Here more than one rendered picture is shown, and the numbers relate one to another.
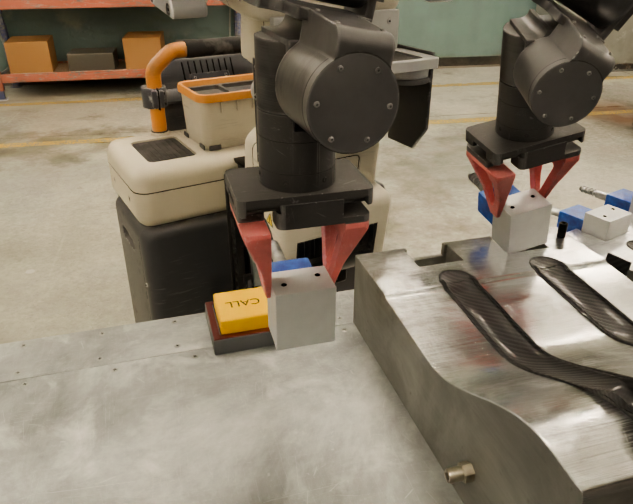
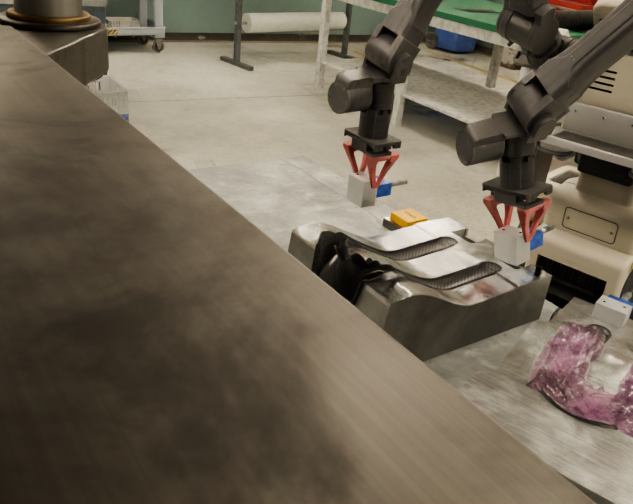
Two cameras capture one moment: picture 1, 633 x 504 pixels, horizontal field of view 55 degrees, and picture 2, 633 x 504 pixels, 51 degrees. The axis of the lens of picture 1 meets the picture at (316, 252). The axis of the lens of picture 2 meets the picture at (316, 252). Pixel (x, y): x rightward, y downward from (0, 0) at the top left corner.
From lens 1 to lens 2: 112 cm
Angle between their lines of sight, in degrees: 61
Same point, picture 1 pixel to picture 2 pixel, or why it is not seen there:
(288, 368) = not seen: hidden behind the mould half
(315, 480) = not seen: hidden behind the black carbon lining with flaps
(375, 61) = (343, 86)
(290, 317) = (351, 186)
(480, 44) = not seen: outside the picture
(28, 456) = (303, 202)
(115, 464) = (309, 216)
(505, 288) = (452, 254)
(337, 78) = (334, 87)
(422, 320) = (403, 233)
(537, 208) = (508, 235)
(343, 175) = (383, 140)
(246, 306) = (407, 216)
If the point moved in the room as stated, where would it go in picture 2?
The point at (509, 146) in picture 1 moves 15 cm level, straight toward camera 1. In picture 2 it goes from (492, 184) to (406, 175)
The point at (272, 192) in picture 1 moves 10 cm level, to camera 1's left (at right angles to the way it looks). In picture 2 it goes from (356, 132) to (338, 116)
